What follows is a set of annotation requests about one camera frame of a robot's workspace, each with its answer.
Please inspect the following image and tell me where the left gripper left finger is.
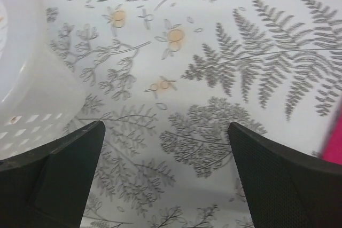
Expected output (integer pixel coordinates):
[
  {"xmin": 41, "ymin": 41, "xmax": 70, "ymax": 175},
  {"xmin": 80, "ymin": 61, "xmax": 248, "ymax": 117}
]
[{"xmin": 1, "ymin": 121, "xmax": 106, "ymax": 228}]

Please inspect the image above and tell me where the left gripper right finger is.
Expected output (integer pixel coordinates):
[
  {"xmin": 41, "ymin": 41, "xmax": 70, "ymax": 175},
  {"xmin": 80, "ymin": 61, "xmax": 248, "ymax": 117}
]
[{"xmin": 228, "ymin": 122, "xmax": 341, "ymax": 228}]

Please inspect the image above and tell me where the pink t shirt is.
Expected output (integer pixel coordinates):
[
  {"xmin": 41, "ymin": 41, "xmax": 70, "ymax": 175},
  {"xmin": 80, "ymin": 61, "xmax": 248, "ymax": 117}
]
[{"xmin": 320, "ymin": 100, "xmax": 341, "ymax": 165}]

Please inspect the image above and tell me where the white plastic basket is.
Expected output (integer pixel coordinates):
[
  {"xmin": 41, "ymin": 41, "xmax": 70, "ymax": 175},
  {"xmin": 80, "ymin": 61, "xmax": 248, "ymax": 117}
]
[{"xmin": 1, "ymin": 0, "xmax": 86, "ymax": 159}]

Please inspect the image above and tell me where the floral table mat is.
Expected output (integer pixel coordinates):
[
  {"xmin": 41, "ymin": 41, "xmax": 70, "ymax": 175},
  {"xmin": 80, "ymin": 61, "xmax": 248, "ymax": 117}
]
[{"xmin": 44, "ymin": 0, "xmax": 341, "ymax": 227}]

